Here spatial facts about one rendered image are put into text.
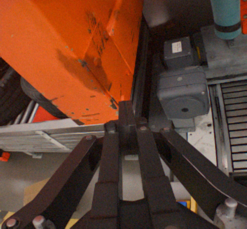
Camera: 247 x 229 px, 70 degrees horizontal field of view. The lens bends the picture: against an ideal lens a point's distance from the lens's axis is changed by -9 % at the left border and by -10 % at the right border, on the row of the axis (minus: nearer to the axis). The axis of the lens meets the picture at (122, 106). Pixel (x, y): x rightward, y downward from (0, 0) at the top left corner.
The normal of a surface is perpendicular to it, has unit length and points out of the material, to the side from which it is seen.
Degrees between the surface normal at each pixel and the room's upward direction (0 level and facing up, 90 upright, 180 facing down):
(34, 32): 90
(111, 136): 37
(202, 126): 0
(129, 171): 0
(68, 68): 90
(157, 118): 0
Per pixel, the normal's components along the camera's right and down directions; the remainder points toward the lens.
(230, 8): -0.02, 0.83
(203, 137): -0.41, -0.55
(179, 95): -0.29, 0.55
